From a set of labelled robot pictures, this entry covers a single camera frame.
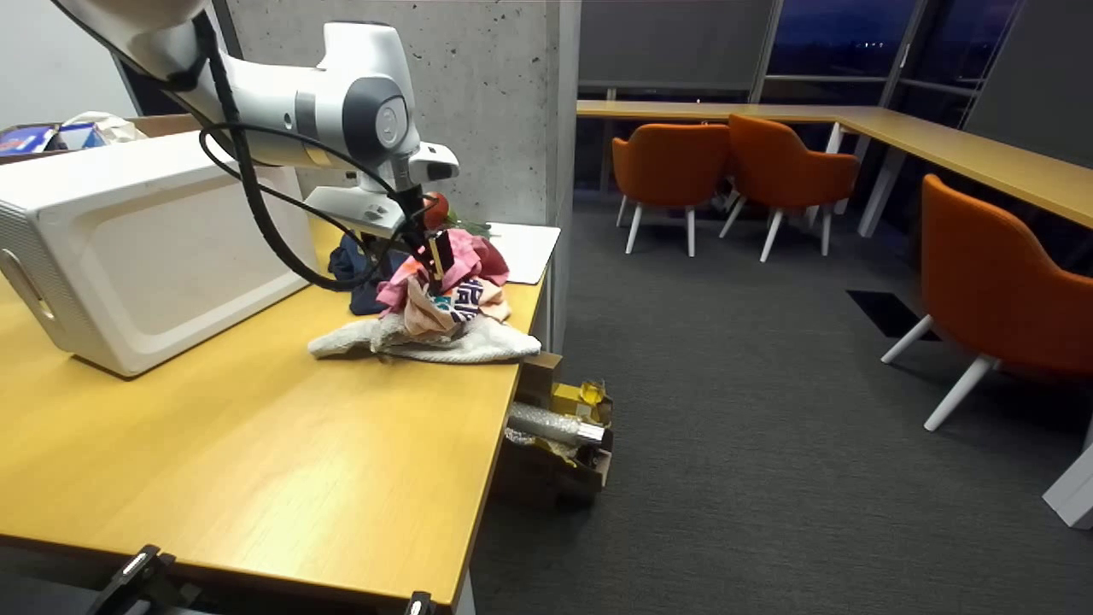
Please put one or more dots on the white plastic bin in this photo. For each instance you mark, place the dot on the white plastic bin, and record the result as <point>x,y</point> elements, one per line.
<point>134,254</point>

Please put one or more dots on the items on back table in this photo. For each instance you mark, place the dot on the items on back table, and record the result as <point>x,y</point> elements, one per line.
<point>81,132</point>

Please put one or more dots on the middle orange chair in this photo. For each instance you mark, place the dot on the middle orange chair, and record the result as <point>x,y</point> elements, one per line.
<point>772,170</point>

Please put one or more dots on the red radish toy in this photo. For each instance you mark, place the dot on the red radish toy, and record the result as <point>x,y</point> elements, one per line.
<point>437,210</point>

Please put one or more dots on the white paper sheet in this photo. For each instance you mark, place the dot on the white paper sheet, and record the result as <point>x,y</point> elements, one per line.
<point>525,248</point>

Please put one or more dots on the white towel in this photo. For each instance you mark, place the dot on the white towel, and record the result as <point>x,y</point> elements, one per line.
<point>472,343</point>

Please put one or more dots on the long wooden desk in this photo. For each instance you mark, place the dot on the long wooden desk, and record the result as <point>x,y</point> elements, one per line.
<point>1027,176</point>

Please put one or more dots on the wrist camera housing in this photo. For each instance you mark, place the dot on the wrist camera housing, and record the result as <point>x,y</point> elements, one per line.
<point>359,210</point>

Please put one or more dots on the orange chair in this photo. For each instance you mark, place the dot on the orange chair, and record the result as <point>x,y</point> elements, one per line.
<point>772,170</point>
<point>674,170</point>
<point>991,289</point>

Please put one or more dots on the black clamp at table edge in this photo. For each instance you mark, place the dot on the black clamp at table edge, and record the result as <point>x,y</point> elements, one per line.
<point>138,582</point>

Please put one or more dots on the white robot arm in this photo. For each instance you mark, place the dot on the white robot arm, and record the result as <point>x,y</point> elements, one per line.
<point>352,107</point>

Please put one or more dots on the metal cylinder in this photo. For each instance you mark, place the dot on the metal cylinder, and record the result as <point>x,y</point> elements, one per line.
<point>554,426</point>

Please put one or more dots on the navy blue clothing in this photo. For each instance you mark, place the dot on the navy blue clothing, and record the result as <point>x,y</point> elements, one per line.
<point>365,267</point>

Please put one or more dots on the left orange chair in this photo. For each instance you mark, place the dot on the left orange chair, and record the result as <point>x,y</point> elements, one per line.
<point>674,170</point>

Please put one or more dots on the cream printed shirt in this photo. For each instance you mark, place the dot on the cream printed shirt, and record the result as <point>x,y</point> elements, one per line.
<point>443,317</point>

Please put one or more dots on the right orange chair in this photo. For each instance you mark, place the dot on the right orange chair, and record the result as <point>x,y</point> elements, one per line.
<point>991,289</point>

